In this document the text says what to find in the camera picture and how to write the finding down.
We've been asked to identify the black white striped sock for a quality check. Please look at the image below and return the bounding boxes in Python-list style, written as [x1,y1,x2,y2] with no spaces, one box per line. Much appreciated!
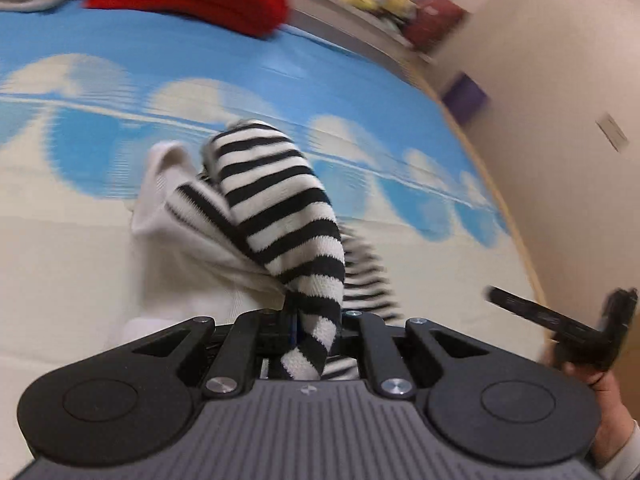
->
[320,225,406,382]
[106,119,351,382]

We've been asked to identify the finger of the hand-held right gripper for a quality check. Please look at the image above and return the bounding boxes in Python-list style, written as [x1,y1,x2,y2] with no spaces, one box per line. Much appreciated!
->
[486,285,603,347]

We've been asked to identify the person's right forearm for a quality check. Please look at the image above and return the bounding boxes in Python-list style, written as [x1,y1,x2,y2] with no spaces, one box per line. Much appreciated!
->
[596,420,640,480]

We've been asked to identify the wooden bed frame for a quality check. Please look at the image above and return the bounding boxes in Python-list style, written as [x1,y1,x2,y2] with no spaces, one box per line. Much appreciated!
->
[417,72,548,308]

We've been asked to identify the purple box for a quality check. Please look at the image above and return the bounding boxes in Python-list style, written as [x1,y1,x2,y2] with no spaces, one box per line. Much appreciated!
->
[441,72,489,124]

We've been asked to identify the white window ledge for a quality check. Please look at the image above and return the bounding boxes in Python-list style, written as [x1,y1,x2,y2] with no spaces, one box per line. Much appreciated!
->
[287,0,437,67]

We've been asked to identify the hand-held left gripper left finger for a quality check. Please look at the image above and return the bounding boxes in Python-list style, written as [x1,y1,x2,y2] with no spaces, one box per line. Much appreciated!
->
[131,307,302,397]

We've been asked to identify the white wall socket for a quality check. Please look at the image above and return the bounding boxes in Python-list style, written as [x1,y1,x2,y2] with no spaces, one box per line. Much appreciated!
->
[596,112,630,153]

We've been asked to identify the person's right hand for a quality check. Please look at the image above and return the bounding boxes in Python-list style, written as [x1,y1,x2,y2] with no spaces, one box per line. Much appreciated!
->
[545,350,637,467]

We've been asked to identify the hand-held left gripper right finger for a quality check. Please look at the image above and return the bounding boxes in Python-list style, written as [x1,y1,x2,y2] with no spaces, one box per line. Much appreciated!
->
[342,310,497,400]

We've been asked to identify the blue white printed bedsheet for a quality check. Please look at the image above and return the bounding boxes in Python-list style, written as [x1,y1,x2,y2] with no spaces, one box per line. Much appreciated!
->
[0,0,548,480]

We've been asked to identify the red box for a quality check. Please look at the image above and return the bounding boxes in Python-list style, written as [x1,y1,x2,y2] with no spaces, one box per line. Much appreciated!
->
[401,0,469,54]

